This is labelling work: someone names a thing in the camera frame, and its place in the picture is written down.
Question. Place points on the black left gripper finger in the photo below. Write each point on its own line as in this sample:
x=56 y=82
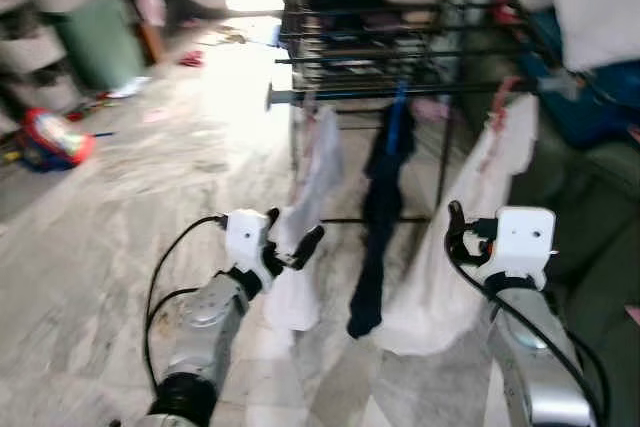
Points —
x=272 y=225
x=308 y=245

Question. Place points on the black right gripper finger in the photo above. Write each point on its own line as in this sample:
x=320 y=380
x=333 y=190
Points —
x=456 y=232

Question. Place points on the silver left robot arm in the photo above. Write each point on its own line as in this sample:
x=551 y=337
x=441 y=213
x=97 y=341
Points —
x=205 y=322

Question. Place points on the blue plastic hanger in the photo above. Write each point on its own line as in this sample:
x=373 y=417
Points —
x=398 y=122

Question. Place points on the navy blue garment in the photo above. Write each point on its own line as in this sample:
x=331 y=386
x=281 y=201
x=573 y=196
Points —
x=380 y=207

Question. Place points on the dark green sofa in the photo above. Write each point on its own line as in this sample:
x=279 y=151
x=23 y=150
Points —
x=600 y=207

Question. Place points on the black metal drying rack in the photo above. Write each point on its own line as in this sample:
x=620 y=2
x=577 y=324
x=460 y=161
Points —
x=440 y=88

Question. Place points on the pink paper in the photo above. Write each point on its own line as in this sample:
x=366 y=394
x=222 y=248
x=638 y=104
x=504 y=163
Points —
x=157 y=115

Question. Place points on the small red floor item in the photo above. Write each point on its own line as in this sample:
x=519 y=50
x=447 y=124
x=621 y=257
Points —
x=190 y=59

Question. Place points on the white paper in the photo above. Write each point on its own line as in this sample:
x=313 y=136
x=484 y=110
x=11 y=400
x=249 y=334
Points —
x=128 y=89

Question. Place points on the grey storage shelf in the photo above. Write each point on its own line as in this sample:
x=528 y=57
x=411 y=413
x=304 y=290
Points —
x=25 y=52

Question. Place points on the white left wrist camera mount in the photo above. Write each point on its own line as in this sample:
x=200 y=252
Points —
x=243 y=237

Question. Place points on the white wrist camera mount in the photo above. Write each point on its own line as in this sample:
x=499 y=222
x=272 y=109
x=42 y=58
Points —
x=520 y=237
x=243 y=237

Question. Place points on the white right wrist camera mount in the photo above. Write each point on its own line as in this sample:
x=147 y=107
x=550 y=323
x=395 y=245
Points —
x=520 y=237

